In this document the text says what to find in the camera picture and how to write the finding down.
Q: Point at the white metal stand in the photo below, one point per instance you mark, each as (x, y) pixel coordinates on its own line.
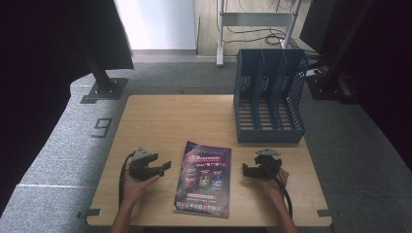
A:
(256, 19)

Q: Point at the person's right hand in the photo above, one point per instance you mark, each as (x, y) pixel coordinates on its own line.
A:
(273, 187)

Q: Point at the black stand with base plate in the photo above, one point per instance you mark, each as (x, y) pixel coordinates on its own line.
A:
(327, 85)
(105, 87)

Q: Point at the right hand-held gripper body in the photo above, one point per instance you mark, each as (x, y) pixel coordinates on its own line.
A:
(268, 166)

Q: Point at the black curtain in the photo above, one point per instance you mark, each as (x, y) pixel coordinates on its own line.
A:
(385, 64)
(39, 64)

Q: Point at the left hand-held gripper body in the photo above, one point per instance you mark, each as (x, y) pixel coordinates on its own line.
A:
(140, 168)

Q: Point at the blue plastic file rack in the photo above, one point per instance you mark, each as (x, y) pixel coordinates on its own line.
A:
(268, 132)

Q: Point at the white power strip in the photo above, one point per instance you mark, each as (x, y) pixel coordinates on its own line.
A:
(313, 72)

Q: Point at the person's left hand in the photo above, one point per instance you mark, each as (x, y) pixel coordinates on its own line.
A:
(136, 189)

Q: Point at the purple magazine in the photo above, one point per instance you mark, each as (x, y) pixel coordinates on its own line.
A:
(203, 179)

